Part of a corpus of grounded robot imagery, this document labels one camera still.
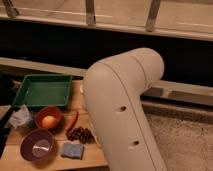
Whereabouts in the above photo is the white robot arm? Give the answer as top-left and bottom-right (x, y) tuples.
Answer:
(83, 48), (167, 171)

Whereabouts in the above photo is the red sausage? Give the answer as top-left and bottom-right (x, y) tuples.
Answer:
(65, 111), (78, 131)

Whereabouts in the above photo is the green plastic tray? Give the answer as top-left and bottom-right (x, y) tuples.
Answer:
(12, 74), (72, 110)

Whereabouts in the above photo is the dark red grapes bunch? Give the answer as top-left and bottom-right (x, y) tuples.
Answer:
(66, 127), (95, 144)

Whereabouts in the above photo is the orange bowl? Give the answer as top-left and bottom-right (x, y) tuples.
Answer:
(35, 106), (62, 129)

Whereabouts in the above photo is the orange fruit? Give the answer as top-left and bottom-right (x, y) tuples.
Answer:
(42, 116), (56, 128)

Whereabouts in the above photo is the blue sponge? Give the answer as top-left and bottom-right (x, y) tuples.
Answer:
(61, 143), (84, 159)

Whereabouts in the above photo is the wooden cutting board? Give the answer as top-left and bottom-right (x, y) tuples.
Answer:
(0, 80), (107, 171)

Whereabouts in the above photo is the purple bowl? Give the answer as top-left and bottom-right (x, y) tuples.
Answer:
(20, 129), (55, 162)

